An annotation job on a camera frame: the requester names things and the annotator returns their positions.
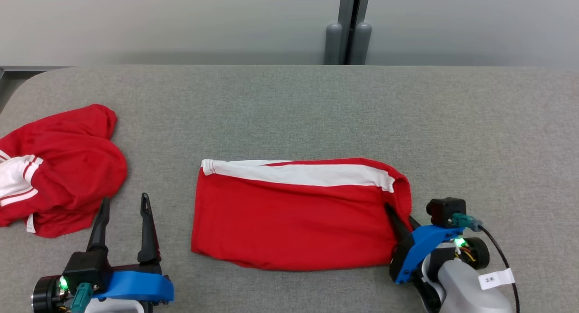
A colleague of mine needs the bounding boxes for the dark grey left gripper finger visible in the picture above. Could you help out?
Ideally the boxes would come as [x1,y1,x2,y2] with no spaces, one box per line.
[137,193,161,265]
[86,198,110,252]

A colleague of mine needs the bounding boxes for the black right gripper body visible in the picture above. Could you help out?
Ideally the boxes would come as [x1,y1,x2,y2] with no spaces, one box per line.
[389,237,490,313]

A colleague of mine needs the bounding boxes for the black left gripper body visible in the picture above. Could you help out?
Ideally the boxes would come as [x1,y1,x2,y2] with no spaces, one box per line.
[32,250,162,313]

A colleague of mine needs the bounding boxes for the red jersey with black number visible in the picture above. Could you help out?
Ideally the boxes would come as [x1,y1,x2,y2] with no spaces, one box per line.
[0,104,128,238]

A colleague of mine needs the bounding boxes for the red shorts with white stripe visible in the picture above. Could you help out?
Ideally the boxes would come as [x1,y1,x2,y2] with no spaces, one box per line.
[191,158,413,271]

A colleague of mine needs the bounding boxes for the white paper label tag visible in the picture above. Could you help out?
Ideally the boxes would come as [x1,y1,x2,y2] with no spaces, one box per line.
[478,268,516,290]

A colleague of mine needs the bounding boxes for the teal left cable connector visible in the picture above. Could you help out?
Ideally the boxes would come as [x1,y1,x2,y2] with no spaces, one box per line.
[70,282,94,313]

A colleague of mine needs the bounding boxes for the teal cable connector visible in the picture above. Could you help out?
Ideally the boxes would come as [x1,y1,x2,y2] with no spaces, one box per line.
[70,282,94,313]
[450,213,483,232]

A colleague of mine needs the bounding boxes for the teal right cable connector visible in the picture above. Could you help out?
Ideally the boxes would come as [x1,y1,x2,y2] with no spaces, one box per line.
[450,213,483,232]

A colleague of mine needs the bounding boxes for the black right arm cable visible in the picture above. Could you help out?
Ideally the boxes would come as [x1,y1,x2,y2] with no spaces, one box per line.
[479,226,521,313]

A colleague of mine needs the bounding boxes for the grey double partition post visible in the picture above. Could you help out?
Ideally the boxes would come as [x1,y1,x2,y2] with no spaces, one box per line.
[324,0,373,66]

